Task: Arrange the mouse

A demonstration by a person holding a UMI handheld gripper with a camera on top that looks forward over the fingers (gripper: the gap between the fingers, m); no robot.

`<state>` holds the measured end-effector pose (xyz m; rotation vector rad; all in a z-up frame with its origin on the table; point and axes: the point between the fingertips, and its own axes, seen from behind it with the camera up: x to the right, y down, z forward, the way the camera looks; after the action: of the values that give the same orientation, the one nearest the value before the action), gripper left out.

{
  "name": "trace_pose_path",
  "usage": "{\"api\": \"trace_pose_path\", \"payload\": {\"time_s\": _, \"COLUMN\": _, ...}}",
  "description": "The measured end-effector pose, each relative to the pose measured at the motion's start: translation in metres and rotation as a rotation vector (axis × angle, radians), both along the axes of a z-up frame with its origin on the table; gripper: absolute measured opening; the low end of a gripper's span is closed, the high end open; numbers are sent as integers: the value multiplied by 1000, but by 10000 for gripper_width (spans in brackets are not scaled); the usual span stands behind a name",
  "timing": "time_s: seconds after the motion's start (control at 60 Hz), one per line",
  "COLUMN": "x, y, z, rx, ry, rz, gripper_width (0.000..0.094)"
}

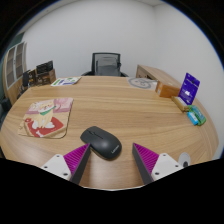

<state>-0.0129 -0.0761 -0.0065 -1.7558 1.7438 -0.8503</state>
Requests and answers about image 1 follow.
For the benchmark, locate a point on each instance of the small tan box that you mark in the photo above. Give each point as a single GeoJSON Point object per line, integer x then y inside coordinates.
{"type": "Point", "coordinates": [181, 103]}

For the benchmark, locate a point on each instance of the orange-brown box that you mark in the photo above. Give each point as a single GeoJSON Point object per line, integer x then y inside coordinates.
{"type": "Point", "coordinates": [168, 90]}

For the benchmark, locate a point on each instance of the green and white leaflet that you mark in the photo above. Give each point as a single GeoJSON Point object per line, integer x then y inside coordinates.
{"type": "Point", "coordinates": [66, 81]}

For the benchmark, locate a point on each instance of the green flat box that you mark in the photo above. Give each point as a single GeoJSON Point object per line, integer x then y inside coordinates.
{"type": "Point", "coordinates": [199, 115]}

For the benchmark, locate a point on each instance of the brown cardboard box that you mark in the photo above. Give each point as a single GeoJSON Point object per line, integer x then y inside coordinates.
{"type": "Point", "coordinates": [32, 78]}

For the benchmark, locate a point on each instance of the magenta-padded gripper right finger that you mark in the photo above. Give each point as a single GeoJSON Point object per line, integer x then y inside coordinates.
{"type": "Point", "coordinates": [148, 160]}

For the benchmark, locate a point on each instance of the purple standing card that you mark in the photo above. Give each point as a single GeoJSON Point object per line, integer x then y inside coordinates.
{"type": "Point", "coordinates": [189, 88]}

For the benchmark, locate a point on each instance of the wooden side cabinet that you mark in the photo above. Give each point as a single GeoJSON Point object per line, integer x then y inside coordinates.
{"type": "Point", "coordinates": [151, 72]}

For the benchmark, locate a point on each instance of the wooden shelf unit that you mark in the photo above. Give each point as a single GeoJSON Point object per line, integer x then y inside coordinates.
{"type": "Point", "coordinates": [13, 70]}

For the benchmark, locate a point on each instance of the cat print mouse pad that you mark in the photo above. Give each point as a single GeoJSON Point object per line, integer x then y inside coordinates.
{"type": "Point", "coordinates": [45, 116]}

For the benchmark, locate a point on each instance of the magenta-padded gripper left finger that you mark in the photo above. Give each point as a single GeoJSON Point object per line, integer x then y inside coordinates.
{"type": "Point", "coordinates": [75, 160]}

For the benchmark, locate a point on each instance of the small blue box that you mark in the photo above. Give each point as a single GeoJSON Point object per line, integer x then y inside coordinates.
{"type": "Point", "coordinates": [192, 118]}

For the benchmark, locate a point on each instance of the black printed box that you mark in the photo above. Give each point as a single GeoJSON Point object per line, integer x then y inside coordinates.
{"type": "Point", "coordinates": [45, 71]}

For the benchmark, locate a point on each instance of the grey mesh office chair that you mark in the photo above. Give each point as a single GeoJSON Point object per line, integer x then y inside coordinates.
{"type": "Point", "coordinates": [106, 65]}

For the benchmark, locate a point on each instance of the black computer mouse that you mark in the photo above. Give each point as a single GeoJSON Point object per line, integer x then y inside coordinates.
{"type": "Point", "coordinates": [101, 141]}

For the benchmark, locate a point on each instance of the black leather armchair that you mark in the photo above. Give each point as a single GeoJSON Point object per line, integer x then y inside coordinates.
{"type": "Point", "coordinates": [4, 106]}

